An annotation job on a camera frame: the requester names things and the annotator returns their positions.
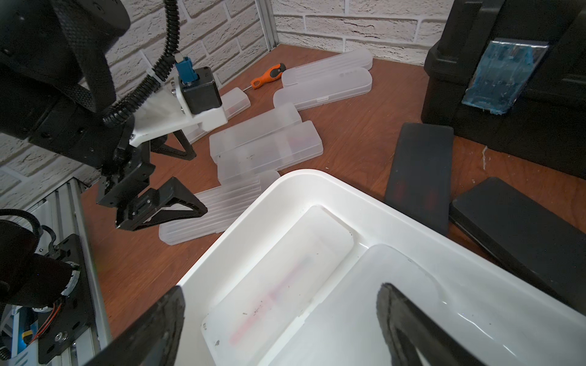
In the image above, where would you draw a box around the small translucent pencil case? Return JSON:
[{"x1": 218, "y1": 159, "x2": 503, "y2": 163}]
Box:
[{"x1": 183, "y1": 88, "x2": 251, "y2": 143}]

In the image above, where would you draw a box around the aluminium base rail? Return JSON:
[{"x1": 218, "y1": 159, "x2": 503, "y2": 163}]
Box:
[{"x1": 1, "y1": 179, "x2": 112, "y2": 365}]

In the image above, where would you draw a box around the orange handled screwdriver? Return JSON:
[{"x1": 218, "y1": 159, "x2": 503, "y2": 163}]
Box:
[{"x1": 244, "y1": 63, "x2": 287, "y2": 92}]

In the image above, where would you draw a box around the ribbed translucent pencil case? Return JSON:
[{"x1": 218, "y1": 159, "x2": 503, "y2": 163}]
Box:
[
  {"x1": 159, "y1": 170, "x2": 280, "y2": 246},
  {"x1": 281, "y1": 48, "x2": 373, "y2": 88},
  {"x1": 255, "y1": 243, "x2": 452, "y2": 366}
]

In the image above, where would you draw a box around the flat black pencil case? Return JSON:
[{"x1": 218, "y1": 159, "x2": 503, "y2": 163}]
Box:
[{"x1": 450, "y1": 177, "x2": 585, "y2": 314}]

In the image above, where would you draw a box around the long black pencil case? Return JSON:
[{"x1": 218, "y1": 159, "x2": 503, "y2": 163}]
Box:
[{"x1": 384, "y1": 123, "x2": 454, "y2": 236}]

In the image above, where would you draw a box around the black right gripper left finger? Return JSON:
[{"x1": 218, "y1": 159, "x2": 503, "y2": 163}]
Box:
[{"x1": 87, "y1": 286, "x2": 186, "y2": 365}]

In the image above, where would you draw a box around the black plastic toolbox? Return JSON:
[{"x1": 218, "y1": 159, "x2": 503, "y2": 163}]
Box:
[{"x1": 421, "y1": 1, "x2": 585, "y2": 178}]

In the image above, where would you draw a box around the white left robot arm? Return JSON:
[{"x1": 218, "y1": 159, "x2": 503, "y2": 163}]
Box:
[{"x1": 1, "y1": 1, "x2": 208, "y2": 231}]

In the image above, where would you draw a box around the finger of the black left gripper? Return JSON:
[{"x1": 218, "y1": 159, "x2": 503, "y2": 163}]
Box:
[
  {"x1": 150, "y1": 130, "x2": 198, "y2": 162},
  {"x1": 115, "y1": 177, "x2": 208, "y2": 231}
]

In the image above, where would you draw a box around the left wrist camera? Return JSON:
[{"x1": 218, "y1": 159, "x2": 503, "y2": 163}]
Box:
[{"x1": 130, "y1": 53, "x2": 227, "y2": 147}]

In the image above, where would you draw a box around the wide translucent pencil case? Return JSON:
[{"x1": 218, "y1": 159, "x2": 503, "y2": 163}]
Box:
[{"x1": 209, "y1": 103, "x2": 324, "y2": 185}]

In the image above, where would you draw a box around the white plastic storage box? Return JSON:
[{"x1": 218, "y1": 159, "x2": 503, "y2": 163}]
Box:
[{"x1": 176, "y1": 169, "x2": 585, "y2": 365}]

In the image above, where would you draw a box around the translucent pencil case with pen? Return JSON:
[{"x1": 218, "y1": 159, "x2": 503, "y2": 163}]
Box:
[{"x1": 201, "y1": 206, "x2": 354, "y2": 365}]

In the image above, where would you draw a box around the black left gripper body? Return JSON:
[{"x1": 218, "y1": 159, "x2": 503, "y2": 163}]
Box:
[{"x1": 27, "y1": 114, "x2": 135, "y2": 185}]

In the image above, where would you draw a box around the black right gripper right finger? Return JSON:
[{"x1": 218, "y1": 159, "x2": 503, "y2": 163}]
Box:
[{"x1": 376, "y1": 283, "x2": 482, "y2": 365}]

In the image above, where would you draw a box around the smooth translucent pencil case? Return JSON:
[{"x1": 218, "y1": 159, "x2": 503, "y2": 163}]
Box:
[{"x1": 273, "y1": 68, "x2": 372, "y2": 111}]

